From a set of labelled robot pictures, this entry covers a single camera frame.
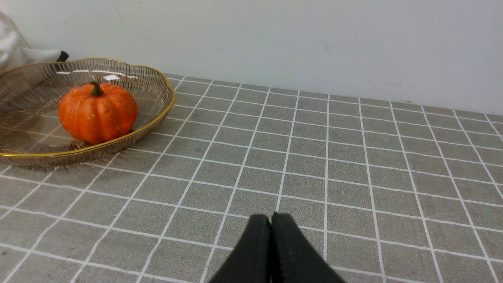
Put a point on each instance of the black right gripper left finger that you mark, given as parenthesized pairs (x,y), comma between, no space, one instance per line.
(248,262)

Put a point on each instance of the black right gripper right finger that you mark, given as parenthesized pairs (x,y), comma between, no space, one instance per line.
(294,259)

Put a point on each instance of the white cloth tote bag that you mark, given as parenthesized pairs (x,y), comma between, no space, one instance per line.
(15,52)

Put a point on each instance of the small orange pumpkin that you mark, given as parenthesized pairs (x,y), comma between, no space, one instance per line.
(97,112)

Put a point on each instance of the gold-rimmed glass wire bowl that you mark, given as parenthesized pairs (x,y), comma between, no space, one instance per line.
(31,132)

